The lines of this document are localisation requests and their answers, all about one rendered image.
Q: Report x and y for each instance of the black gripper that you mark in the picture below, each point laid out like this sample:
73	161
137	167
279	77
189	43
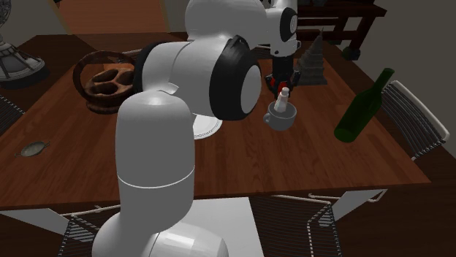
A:
283	66

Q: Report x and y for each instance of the small white bottle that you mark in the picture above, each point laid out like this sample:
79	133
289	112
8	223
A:
282	101

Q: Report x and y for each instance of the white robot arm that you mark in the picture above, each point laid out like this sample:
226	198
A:
155	149

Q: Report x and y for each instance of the grey pyramid figure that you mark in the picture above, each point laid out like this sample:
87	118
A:
312	67

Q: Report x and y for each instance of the grey cup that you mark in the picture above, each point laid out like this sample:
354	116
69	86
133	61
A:
283	121

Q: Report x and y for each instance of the dark wooden shelf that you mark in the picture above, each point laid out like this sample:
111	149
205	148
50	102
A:
338	21

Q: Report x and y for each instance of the green glass bottle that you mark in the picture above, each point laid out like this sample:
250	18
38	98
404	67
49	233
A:
358	112

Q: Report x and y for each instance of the brown wooden table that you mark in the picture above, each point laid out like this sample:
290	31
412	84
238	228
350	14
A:
292	163

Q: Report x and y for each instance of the white plate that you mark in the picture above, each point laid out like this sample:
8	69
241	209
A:
205	127

